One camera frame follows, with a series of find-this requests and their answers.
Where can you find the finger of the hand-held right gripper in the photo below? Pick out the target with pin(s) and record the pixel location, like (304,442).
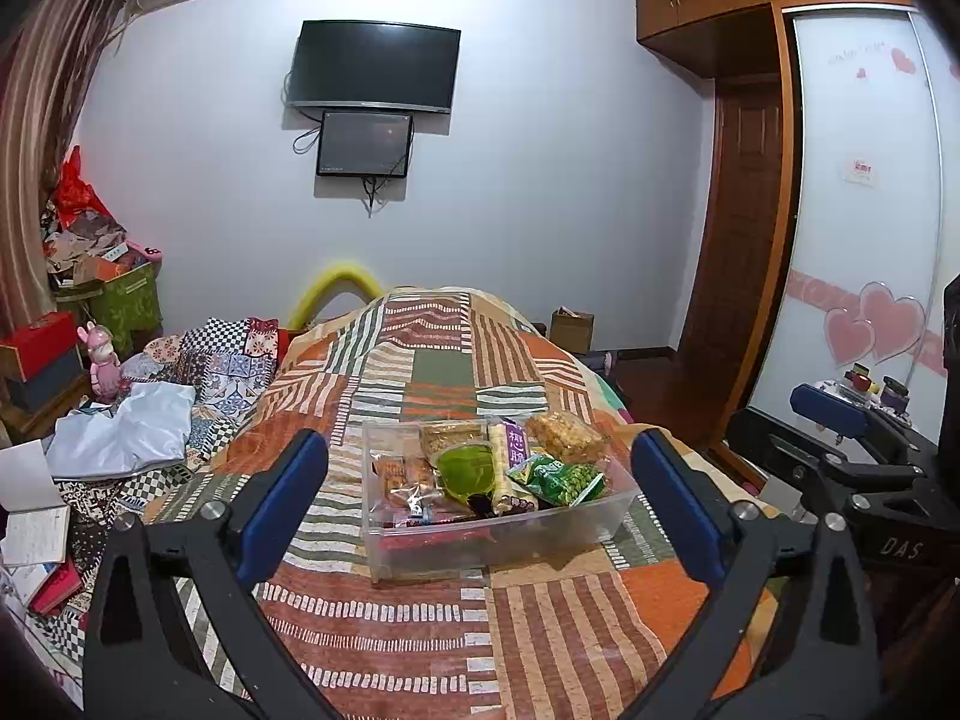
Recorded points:
(825,405)
(795,457)

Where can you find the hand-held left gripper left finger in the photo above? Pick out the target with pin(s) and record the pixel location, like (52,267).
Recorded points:
(289,495)

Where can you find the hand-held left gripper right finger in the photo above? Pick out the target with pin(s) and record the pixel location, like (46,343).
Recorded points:
(675,502)

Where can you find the clear plastic container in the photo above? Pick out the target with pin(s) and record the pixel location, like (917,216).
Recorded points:
(525,540)

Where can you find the orange pastry packet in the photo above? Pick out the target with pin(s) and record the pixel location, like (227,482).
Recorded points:
(405,480)

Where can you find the green peas packet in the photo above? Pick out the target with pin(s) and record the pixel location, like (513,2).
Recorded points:
(559,481)

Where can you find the golden crispy snack packet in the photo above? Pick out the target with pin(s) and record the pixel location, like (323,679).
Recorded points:
(566,435)

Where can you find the dark red snack packet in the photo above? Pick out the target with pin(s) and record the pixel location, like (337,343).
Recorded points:
(427,519)

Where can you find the checkered patterned quilt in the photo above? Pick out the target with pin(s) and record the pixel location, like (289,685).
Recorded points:
(225,367)

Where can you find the dark shoes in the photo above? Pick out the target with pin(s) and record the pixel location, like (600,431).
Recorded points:
(606,361)

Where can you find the purple white long packet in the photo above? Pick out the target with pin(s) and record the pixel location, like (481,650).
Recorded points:
(512,457)

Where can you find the oat bar packet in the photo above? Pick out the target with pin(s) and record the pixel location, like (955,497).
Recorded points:
(450,439)

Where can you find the white cloth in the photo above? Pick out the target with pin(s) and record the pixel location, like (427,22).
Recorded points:
(127,431)

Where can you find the bright green snack packet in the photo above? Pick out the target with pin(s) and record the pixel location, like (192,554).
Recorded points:
(465,472)

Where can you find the white wardrobe sliding door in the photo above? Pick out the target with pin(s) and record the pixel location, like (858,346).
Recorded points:
(855,225)

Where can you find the wooden door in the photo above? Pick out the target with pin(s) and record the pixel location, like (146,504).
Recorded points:
(742,240)

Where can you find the cardboard box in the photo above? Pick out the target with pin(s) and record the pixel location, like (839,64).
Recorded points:
(571,330)

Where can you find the patchwork striped blanket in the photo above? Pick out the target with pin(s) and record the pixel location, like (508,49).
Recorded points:
(450,630)

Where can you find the yellow foam tube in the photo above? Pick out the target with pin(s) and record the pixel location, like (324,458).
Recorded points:
(337,277)

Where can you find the pink doll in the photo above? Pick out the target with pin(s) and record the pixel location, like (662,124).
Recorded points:
(103,364)

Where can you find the small red white sticker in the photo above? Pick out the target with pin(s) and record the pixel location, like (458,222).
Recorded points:
(863,169)

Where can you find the red book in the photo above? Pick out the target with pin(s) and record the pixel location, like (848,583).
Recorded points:
(58,589)

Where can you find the green storage box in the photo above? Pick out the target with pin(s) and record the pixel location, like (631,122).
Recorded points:
(124,307)

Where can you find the open white notebook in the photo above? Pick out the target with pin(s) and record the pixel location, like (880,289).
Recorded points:
(34,525)

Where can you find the grey box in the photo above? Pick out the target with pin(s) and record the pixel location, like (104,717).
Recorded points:
(49,386)

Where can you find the red box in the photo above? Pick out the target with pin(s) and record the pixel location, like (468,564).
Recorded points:
(37,345)

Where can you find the pile of clutter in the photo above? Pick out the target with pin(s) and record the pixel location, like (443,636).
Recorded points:
(94,244)

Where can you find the red plastic bag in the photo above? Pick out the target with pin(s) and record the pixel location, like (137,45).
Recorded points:
(79,191)

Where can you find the striped brown curtain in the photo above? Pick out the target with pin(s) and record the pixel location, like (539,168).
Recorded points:
(45,127)

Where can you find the small wall monitor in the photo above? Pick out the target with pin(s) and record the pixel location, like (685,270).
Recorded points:
(365,142)

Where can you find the black wall television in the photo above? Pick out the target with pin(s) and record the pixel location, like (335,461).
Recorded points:
(375,64)

